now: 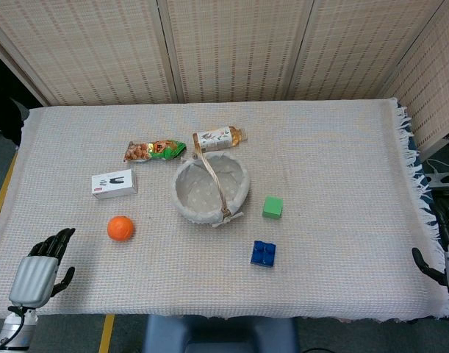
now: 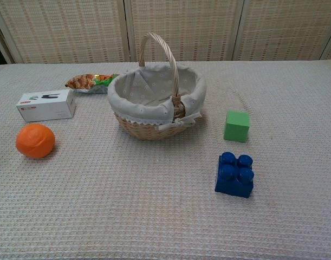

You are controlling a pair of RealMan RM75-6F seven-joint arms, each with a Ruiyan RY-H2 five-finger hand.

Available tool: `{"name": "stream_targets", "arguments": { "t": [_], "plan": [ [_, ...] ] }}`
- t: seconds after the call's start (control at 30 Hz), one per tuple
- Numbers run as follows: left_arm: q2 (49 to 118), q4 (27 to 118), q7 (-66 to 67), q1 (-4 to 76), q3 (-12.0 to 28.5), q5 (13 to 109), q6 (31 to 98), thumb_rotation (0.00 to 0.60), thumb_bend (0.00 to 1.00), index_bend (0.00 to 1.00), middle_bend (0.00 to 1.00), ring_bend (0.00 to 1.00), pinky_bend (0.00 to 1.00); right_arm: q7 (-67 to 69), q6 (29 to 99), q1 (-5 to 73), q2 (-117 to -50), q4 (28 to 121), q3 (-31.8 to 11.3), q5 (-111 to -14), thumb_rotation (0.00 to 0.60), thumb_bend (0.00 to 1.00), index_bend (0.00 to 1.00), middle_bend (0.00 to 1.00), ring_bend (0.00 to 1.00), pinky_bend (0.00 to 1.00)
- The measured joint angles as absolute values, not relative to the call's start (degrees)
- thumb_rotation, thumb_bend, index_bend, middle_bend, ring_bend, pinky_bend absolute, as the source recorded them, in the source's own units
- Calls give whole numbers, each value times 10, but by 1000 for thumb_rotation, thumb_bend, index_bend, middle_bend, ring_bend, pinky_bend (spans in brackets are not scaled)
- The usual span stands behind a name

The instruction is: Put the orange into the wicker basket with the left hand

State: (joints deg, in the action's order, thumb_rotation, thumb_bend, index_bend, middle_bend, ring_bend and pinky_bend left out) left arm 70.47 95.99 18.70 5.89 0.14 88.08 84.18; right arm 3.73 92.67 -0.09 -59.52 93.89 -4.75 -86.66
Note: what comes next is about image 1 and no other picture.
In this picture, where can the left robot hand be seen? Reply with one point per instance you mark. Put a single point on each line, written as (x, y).
(35, 277)

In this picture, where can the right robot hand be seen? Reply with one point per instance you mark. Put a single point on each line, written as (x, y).
(431, 274)

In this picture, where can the orange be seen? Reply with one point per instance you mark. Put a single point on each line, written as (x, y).
(121, 228)

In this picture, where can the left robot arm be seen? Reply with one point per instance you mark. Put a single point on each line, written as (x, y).
(14, 329)

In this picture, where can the grey fabric basket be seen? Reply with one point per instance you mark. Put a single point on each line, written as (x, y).
(211, 191)

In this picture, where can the white stapler box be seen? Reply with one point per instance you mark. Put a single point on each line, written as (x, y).
(114, 184)

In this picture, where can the beige waffle-weave tablecloth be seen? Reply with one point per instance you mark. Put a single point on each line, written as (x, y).
(319, 184)

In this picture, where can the blue studded building block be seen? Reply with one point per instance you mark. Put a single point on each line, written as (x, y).
(263, 253)

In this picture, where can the green cube block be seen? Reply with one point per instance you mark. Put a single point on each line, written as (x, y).
(272, 207)

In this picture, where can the nut snack bag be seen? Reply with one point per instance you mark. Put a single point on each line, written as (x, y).
(154, 150)

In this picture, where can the tea drink bottle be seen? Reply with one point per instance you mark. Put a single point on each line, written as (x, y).
(218, 139)

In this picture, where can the folding bamboo screen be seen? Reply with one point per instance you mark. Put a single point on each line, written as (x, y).
(224, 48)

